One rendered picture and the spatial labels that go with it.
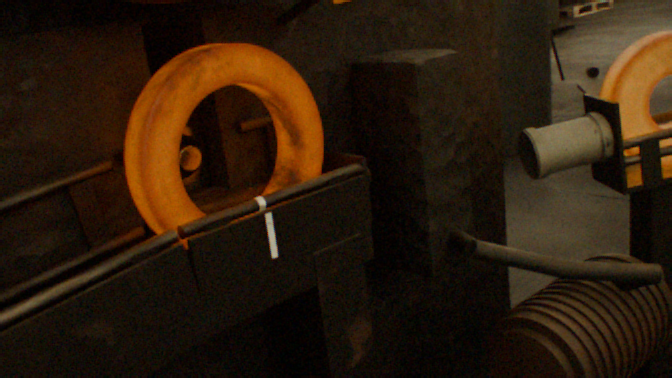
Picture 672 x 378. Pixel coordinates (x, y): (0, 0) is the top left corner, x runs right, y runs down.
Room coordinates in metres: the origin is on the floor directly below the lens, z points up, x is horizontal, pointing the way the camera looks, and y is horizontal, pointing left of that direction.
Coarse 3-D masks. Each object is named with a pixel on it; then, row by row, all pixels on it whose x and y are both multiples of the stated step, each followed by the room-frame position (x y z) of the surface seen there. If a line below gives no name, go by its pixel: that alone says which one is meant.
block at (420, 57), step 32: (384, 64) 0.70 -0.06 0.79; (416, 64) 0.67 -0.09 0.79; (448, 64) 0.70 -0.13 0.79; (384, 96) 0.70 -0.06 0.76; (416, 96) 0.67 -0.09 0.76; (448, 96) 0.69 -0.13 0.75; (384, 128) 0.70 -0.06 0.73; (416, 128) 0.67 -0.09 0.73; (448, 128) 0.69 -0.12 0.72; (384, 160) 0.71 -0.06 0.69; (416, 160) 0.67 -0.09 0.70; (448, 160) 0.69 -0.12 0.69; (384, 192) 0.71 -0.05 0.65; (416, 192) 0.68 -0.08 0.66; (448, 192) 0.69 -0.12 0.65; (384, 224) 0.72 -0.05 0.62; (416, 224) 0.68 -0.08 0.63; (448, 224) 0.68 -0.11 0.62; (384, 256) 0.72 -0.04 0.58; (416, 256) 0.68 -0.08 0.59; (448, 256) 0.68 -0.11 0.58
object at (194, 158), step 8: (184, 136) 0.64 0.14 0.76; (184, 144) 0.63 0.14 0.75; (192, 144) 0.64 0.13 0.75; (184, 152) 0.63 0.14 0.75; (192, 152) 0.63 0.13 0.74; (200, 152) 0.64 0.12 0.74; (184, 160) 0.62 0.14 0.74; (192, 160) 0.63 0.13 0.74; (200, 160) 0.64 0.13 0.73; (184, 168) 0.62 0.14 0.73; (192, 168) 0.63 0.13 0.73; (184, 176) 0.64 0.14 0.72
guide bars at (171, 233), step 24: (360, 168) 0.62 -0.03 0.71; (288, 192) 0.56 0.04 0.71; (216, 216) 0.52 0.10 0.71; (240, 216) 0.53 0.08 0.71; (168, 240) 0.49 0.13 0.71; (96, 264) 0.46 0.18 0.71; (120, 264) 0.46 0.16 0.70; (48, 288) 0.43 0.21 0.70; (72, 288) 0.44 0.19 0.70; (0, 312) 0.41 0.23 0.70; (24, 312) 0.42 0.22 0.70
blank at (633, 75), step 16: (640, 48) 0.75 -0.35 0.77; (656, 48) 0.75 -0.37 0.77; (624, 64) 0.75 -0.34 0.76; (640, 64) 0.75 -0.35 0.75; (656, 64) 0.75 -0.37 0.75; (608, 80) 0.76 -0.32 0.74; (624, 80) 0.75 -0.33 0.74; (640, 80) 0.75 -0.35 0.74; (656, 80) 0.75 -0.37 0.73; (608, 96) 0.75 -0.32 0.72; (624, 96) 0.75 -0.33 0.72; (640, 96) 0.75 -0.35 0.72; (624, 112) 0.75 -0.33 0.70; (640, 112) 0.75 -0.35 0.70; (624, 128) 0.75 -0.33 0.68; (640, 128) 0.75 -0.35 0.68; (656, 128) 0.75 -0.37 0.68
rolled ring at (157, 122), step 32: (192, 64) 0.54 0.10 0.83; (224, 64) 0.56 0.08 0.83; (256, 64) 0.58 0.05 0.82; (288, 64) 0.60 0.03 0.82; (160, 96) 0.52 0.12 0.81; (192, 96) 0.53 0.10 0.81; (288, 96) 0.60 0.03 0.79; (128, 128) 0.53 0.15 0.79; (160, 128) 0.51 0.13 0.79; (288, 128) 0.60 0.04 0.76; (320, 128) 0.62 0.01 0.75; (128, 160) 0.52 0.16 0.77; (160, 160) 0.51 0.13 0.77; (288, 160) 0.60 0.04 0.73; (320, 160) 0.61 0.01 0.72; (160, 192) 0.51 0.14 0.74; (160, 224) 0.51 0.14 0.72
